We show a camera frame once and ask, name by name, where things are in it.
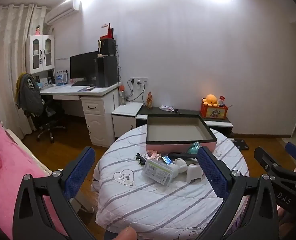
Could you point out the grey jacket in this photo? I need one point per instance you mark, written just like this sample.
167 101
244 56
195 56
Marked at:
30 95

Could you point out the orange octopus plush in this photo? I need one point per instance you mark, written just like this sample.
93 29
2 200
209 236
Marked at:
210 100

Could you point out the pink blanket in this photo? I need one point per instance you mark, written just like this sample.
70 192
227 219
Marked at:
5 170

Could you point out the beige round desk ornament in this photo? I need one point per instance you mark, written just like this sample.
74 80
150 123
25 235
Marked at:
100 45

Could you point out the pink block toy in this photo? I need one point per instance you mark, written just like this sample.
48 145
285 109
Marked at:
153 154

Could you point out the black office chair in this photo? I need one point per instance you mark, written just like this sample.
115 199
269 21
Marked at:
48 120

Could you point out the blue and gold box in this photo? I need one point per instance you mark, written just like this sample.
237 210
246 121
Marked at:
167 160

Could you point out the row of books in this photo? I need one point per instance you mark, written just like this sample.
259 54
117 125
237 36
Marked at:
47 80

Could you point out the white bed frame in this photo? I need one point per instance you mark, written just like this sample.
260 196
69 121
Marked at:
25 148

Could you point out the teal sponge in clear case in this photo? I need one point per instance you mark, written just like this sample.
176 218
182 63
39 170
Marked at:
193 148

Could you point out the white low cabinet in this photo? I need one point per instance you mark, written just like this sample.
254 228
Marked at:
125 120

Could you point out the black computer monitor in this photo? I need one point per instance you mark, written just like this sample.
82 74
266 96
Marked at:
83 66

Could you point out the orange snack bag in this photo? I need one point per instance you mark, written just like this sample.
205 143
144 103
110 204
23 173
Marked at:
149 101

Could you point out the white plastic holder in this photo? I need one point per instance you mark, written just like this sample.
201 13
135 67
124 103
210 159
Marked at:
194 172

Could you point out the person's left hand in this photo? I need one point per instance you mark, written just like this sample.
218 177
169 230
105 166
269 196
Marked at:
125 234

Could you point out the small red white toy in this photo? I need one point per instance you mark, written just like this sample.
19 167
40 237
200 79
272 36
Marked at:
221 101

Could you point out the black speaker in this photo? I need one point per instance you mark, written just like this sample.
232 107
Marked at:
108 47

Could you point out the white glass-door cabinet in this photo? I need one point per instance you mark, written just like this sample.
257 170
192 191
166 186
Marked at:
43 67

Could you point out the black floor plate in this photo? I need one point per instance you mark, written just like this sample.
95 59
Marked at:
241 144

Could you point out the black hair clip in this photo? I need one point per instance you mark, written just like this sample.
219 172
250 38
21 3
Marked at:
140 158

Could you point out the white bear figurine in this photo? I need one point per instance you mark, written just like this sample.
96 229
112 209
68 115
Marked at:
180 165

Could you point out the black hair brush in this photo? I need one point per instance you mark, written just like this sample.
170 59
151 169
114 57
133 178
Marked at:
181 155

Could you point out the bottle with red lid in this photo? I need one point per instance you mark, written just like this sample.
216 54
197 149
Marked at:
122 96

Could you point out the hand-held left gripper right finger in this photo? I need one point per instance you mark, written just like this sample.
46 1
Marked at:
210 170

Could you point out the clear plastic case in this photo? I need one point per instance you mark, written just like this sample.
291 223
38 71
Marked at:
158 171

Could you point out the beige curtain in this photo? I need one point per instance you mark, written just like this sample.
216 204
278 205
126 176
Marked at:
5 67

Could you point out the black computer tower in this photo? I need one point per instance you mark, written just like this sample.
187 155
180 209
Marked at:
108 71

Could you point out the red toy box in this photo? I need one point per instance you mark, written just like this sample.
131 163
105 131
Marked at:
214 112

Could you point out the pink doll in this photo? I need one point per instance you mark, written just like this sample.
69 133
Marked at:
38 30

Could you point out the white snack packet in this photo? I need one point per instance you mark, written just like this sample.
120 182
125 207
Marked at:
166 108

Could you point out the pink box with dark rim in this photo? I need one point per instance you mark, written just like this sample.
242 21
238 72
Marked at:
178 130

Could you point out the white wall socket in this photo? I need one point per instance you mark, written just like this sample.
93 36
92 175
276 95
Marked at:
139 82

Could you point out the white desk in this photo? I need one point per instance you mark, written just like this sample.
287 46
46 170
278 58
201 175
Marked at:
98 125

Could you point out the dark mouse pad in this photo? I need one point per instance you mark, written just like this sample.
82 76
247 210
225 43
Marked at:
86 89

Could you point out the blue white box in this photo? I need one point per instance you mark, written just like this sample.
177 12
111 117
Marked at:
61 78

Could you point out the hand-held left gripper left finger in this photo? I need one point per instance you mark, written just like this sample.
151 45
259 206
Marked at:
79 172

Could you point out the white air conditioner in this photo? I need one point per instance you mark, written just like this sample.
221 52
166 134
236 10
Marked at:
63 11

